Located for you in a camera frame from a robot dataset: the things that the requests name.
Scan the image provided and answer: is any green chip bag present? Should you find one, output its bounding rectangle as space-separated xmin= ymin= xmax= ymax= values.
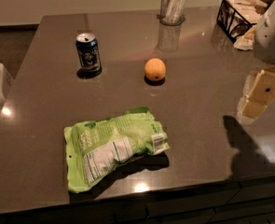
xmin=63 ymin=107 xmax=169 ymax=193

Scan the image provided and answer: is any clear glass cup with straws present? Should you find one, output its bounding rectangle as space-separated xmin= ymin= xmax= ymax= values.
xmin=159 ymin=0 xmax=186 ymax=25

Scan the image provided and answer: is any orange fruit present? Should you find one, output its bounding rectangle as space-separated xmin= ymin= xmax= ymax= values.
xmin=144 ymin=58 xmax=166 ymax=81

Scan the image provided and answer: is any blue pepsi can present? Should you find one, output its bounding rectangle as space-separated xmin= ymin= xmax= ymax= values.
xmin=76 ymin=33 xmax=102 ymax=76

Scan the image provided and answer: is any black wire napkin basket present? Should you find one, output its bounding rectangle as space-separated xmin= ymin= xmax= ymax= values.
xmin=217 ymin=0 xmax=268 ymax=43

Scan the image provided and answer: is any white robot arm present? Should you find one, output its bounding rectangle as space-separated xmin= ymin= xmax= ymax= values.
xmin=234 ymin=1 xmax=275 ymax=119

